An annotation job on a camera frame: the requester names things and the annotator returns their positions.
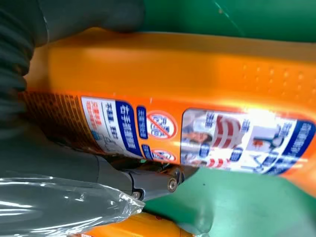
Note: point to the clear plastic hand cover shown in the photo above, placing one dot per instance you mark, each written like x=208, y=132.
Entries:
x=62, y=209

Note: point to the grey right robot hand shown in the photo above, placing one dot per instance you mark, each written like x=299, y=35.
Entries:
x=62, y=157

